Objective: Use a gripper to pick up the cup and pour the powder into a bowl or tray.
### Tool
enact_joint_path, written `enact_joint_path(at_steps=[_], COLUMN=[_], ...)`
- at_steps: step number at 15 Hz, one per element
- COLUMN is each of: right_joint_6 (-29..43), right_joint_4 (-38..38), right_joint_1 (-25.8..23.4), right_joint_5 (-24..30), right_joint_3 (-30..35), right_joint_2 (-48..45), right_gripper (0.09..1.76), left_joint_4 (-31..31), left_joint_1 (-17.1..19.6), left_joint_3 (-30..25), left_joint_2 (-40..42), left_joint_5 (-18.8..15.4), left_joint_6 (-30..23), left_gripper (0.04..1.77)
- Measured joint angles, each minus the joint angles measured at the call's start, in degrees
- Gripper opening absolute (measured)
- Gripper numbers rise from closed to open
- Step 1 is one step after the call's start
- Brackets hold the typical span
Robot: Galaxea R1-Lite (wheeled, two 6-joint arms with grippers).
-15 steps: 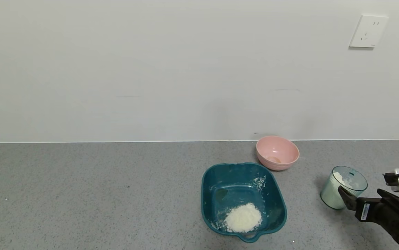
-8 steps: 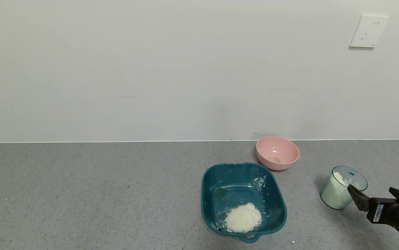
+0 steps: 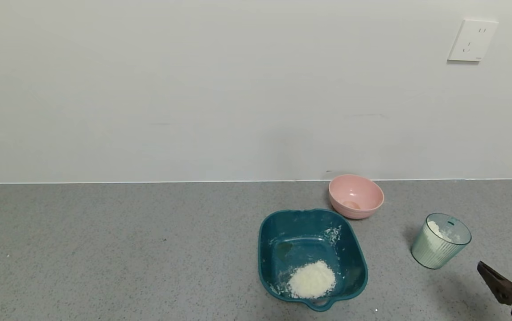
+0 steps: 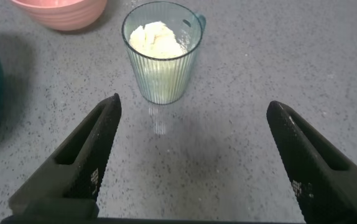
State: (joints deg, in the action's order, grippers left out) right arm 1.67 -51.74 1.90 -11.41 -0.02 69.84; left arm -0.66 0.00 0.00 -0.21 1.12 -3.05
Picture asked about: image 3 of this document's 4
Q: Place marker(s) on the pink bowl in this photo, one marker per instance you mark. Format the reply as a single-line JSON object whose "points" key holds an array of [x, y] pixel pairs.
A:
{"points": [[356, 196]]}

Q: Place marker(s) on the white powder pile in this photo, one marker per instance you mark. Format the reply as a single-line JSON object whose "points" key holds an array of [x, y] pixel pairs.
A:
{"points": [[311, 281]]}

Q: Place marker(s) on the teal plastic tray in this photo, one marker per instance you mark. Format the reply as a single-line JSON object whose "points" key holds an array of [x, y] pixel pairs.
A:
{"points": [[300, 236]]}

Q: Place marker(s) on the white wall socket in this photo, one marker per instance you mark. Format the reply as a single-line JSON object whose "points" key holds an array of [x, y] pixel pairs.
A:
{"points": [[472, 40]]}

